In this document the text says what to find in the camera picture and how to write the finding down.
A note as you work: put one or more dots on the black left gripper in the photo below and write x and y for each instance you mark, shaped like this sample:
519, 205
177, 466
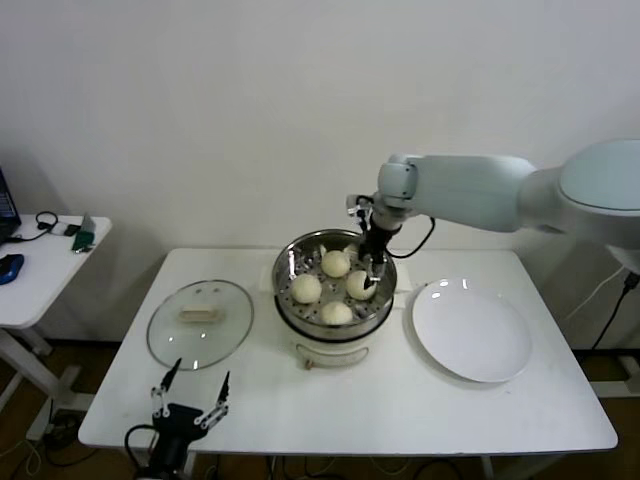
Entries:
177, 430

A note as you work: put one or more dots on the blue computer mouse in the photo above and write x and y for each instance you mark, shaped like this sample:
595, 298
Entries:
11, 267

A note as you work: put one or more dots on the cream electric cooking pot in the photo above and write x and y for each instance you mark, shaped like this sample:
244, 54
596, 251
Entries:
330, 352

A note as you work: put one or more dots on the white steamed baozi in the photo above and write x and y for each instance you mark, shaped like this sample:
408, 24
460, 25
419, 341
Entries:
357, 287
335, 263
306, 290
336, 312

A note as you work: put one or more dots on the perforated steel steamer basket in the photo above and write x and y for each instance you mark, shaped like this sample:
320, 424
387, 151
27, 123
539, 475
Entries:
382, 305

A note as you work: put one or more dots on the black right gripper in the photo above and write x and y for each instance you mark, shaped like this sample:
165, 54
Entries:
377, 240

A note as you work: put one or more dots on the floor power strip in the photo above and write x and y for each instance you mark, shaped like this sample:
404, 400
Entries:
60, 427

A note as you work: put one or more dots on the round glass pot lid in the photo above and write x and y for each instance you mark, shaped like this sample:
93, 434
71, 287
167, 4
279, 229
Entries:
175, 340

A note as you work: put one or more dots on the small white adapter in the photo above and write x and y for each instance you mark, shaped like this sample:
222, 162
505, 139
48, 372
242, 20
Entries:
59, 230

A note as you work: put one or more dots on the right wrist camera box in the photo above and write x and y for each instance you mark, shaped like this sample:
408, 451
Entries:
359, 205

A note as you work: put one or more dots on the small black device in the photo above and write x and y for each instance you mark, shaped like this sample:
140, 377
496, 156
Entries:
72, 231

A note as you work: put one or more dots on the white stand foot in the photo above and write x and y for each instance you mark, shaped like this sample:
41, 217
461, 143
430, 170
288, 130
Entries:
615, 385

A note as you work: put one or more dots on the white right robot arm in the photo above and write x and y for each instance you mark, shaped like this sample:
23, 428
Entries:
475, 195

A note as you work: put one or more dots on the white side table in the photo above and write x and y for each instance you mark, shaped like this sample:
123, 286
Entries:
45, 280

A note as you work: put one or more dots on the green circuit board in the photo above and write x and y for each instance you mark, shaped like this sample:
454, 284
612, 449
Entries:
85, 235

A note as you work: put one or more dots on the large white plate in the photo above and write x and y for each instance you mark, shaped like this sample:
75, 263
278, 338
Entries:
470, 330

